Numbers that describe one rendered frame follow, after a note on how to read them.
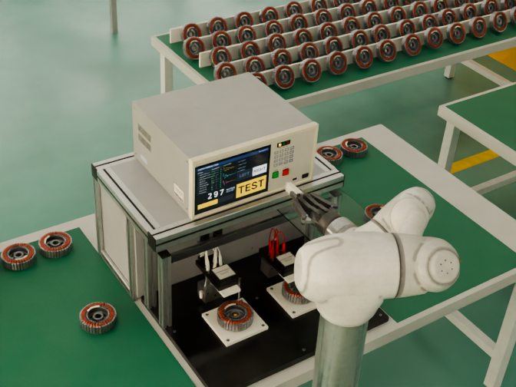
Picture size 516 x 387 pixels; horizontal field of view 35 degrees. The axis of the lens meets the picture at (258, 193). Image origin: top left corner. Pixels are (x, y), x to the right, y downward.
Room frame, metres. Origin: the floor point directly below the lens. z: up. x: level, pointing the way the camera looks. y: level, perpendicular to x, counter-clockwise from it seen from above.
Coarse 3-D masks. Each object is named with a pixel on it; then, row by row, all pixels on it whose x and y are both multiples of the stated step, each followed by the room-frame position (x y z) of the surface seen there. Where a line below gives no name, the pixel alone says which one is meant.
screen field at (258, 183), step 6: (252, 180) 2.01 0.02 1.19; (258, 180) 2.02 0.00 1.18; (264, 180) 2.03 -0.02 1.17; (240, 186) 1.98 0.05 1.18; (246, 186) 2.00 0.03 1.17; (252, 186) 2.01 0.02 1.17; (258, 186) 2.02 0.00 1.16; (264, 186) 2.03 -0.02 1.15; (240, 192) 1.98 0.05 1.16; (246, 192) 2.00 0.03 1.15; (252, 192) 2.01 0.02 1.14
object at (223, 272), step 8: (208, 256) 1.99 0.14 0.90; (200, 264) 1.95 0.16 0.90; (224, 264) 1.93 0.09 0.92; (208, 272) 1.91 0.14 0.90; (216, 272) 1.89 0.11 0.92; (224, 272) 1.89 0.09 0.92; (232, 272) 1.89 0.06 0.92; (216, 280) 1.87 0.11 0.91; (224, 280) 1.86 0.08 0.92; (232, 280) 1.87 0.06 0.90; (216, 288) 1.86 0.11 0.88; (224, 288) 1.86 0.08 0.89; (232, 288) 1.87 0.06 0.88; (224, 296) 1.83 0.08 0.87
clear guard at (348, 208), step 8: (328, 192) 2.15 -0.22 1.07; (336, 192) 2.15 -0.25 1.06; (328, 200) 2.10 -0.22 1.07; (336, 200) 2.10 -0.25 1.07; (344, 200) 2.11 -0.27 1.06; (352, 200) 2.11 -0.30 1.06; (280, 208) 2.04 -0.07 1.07; (288, 208) 2.05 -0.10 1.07; (344, 208) 2.07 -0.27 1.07; (352, 208) 2.07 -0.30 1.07; (360, 208) 2.07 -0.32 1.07; (288, 216) 2.01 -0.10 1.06; (296, 216) 2.01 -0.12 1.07; (344, 216) 2.03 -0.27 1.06; (352, 216) 2.03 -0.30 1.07; (360, 216) 2.03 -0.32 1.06; (368, 216) 2.03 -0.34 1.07; (296, 224) 1.97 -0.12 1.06; (360, 224) 1.99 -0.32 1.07; (304, 232) 1.93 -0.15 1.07; (312, 232) 1.93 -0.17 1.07
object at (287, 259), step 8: (264, 248) 2.11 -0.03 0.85; (280, 248) 2.11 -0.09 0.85; (264, 256) 2.08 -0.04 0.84; (280, 256) 2.04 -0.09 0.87; (288, 256) 2.04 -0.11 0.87; (272, 264) 2.04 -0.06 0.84; (280, 264) 2.01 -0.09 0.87; (288, 264) 2.01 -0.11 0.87; (280, 272) 2.00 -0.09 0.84; (288, 272) 2.00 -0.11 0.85; (288, 280) 1.97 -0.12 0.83
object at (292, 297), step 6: (294, 282) 2.00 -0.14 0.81; (282, 288) 1.96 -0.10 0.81; (288, 288) 1.95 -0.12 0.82; (294, 288) 1.97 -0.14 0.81; (282, 294) 1.96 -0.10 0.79; (288, 294) 1.93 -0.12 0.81; (294, 294) 1.93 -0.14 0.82; (300, 294) 1.93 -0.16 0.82; (288, 300) 1.93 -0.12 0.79; (294, 300) 1.92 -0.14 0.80; (300, 300) 1.91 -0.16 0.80; (306, 300) 1.92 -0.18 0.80
